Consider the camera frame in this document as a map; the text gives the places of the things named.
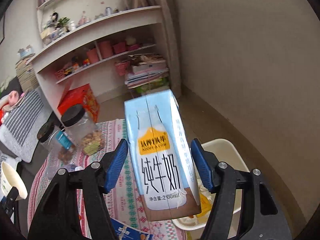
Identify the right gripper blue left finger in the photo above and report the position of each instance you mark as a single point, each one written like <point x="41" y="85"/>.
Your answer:
<point x="114" y="163"/>

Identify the blue milk carton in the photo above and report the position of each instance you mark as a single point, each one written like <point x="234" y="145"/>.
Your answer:
<point x="161" y="158"/>

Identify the pink pig plush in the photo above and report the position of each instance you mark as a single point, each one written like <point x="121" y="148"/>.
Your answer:
<point x="11" y="100"/>

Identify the jar with brown nuts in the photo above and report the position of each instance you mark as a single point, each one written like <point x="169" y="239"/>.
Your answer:
<point x="56" y="142"/>

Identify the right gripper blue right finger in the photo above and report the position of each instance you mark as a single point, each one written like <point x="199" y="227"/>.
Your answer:
<point x="204" y="169"/>

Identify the blue tissue packet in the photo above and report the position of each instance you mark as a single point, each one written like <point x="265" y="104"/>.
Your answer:
<point x="126" y="232"/>

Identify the jar with pistachios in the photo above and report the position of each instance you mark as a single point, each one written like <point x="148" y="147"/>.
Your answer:
<point x="83" y="130"/>

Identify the pile of papers and books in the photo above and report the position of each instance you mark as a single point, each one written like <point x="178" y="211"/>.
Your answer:
<point x="144" y="72"/>

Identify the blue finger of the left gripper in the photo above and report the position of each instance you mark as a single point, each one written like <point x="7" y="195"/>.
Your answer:
<point x="8" y="202"/>

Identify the yellow snack wrapper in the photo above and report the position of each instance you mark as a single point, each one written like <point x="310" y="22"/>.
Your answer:
<point x="205" y="205"/>

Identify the pink basket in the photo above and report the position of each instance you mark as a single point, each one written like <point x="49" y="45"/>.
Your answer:
<point x="122" y="67"/>

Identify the white bookshelf unit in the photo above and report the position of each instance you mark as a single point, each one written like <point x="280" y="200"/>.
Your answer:
<point x="116" y="28"/>

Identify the red gift box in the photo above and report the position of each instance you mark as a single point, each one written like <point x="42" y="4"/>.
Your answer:
<point x="82" y="95"/>

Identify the pink storage bucket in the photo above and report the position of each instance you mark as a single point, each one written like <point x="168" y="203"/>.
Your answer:
<point x="92" y="56"/>

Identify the striped grey sofa cover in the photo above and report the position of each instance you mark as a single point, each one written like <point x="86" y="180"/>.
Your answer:
<point x="20" y="127"/>

